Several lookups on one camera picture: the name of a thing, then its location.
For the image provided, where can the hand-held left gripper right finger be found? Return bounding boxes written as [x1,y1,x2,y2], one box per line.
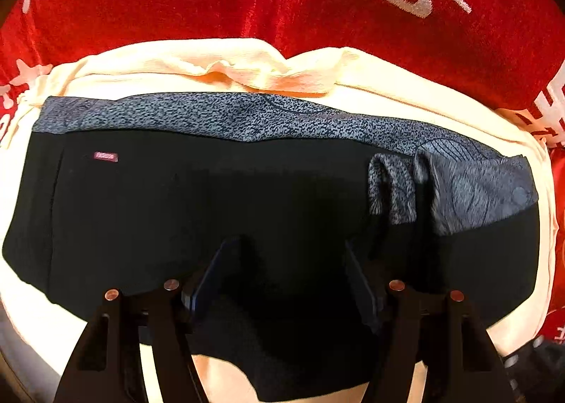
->
[343,239,516,403]

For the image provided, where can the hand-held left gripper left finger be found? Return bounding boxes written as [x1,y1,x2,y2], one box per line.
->
[53,237,243,403]

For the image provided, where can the black pants with blue stripes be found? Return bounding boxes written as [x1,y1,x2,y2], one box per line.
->
[2,92,541,403]

